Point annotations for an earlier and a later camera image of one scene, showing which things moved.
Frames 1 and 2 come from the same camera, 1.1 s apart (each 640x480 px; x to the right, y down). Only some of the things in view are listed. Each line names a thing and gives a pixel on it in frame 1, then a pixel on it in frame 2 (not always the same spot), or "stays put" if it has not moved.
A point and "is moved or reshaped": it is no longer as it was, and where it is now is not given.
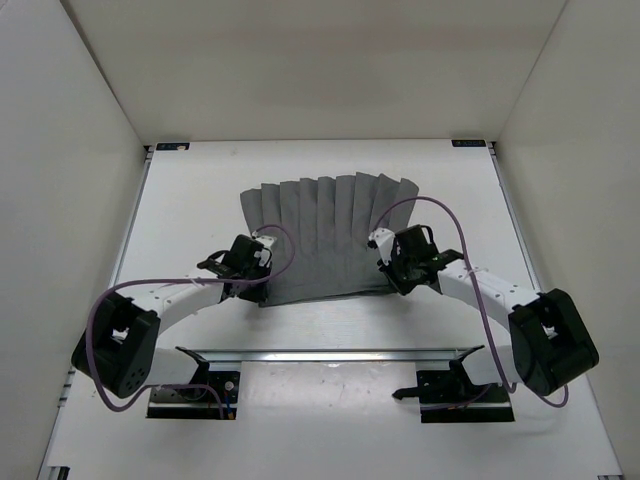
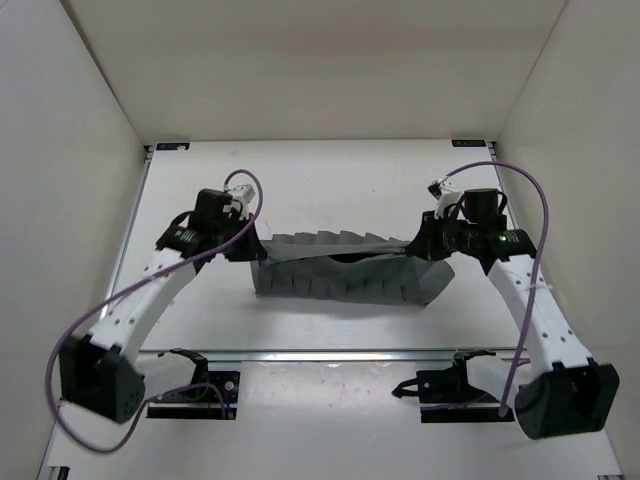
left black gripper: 258,295 → 253,246
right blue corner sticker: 469,143 stays put
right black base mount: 450,396 stays put
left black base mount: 196,403 stays put
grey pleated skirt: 329,219 is moved or reshaped
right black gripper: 396,255 → 424,246
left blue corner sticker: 184,146 stays put
